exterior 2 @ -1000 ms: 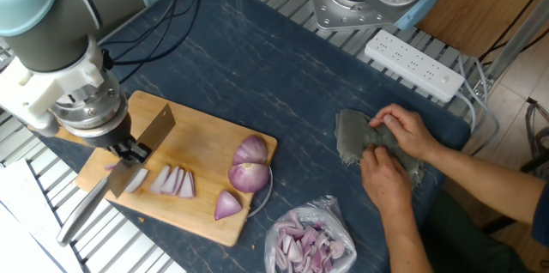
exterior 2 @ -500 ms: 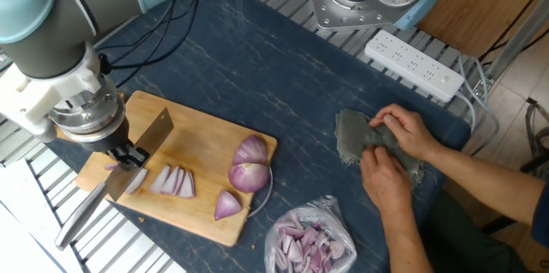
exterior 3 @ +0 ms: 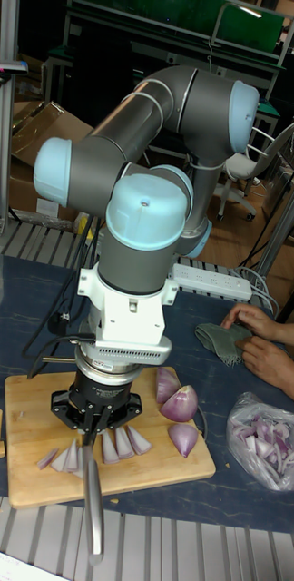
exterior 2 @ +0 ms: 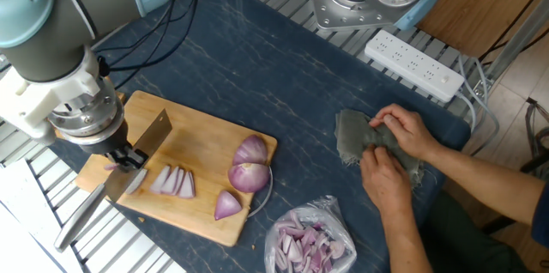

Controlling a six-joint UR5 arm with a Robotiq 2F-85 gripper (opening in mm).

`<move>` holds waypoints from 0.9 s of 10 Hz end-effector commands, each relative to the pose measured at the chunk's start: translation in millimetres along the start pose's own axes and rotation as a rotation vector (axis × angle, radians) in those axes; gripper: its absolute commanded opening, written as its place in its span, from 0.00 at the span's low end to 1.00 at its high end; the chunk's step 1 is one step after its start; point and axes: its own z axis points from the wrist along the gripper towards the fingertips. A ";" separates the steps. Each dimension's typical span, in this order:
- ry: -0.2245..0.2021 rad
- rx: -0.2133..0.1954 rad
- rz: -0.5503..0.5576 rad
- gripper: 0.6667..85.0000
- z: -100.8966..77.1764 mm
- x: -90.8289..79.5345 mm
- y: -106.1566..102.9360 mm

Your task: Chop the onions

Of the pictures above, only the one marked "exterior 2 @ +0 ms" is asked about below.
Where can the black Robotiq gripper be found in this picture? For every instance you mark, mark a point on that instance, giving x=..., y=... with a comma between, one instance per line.
x=107, y=144

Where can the clear plastic bag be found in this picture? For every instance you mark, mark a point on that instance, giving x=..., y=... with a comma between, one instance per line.
x=339, y=230

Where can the grey frayed cloth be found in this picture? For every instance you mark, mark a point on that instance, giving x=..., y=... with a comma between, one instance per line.
x=351, y=135

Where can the steel cleaver knife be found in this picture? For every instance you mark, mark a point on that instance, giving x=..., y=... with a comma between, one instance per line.
x=79, y=221

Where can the white power strip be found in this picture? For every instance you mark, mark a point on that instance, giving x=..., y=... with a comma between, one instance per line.
x=412, y=64

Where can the red onion half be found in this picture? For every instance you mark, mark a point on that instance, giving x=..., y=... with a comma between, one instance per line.
x=249, y=177

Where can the wooden cutting board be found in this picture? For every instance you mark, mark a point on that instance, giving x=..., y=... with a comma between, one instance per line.
x=206, y=144

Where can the sliced red onion pile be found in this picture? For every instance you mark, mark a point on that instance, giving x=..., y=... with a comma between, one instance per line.
x=304, y=245

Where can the person's right forearm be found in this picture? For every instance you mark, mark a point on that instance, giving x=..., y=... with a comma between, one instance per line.
x=484, y=183

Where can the person's left hand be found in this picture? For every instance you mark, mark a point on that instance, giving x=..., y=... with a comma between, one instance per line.
x=386, y=185

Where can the red onion quarter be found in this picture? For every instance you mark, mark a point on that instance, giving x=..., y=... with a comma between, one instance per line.
x=251, y=150

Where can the white printed paper sheet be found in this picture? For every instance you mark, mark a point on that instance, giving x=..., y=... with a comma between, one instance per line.
x=21, y=230

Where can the dark green trousers leg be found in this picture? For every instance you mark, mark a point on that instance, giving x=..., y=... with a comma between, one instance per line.
x=463, y=243

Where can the person's left forearm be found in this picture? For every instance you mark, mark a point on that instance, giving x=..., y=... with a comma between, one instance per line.
x=405, y=243

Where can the small red onion wedge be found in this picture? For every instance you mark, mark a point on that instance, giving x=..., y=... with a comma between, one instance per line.
x=226, y=206

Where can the navy shirt sleeve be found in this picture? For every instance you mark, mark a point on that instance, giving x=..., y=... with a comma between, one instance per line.
x=541, y=217

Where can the person's right hand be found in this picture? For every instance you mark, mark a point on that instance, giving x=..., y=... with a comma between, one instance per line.
x=407, y=133

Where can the dark blue marbled mat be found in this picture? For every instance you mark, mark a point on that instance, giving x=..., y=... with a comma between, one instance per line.
x=279, y=71

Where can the cut red onion piece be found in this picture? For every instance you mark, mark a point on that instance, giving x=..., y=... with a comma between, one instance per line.
x=171, y=180
x=187, y=185
x=137, y=182

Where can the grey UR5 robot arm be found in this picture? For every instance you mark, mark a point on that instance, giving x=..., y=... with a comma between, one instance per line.
x=51, y=37

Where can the thin red onion sliver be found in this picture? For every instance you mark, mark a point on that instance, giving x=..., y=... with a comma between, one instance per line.
x=110, y=166

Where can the aluminium frame post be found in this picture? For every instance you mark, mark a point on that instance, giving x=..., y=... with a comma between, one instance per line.
x=514, y=41

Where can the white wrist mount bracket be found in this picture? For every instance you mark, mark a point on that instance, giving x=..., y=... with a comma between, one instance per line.
x=30, y=101

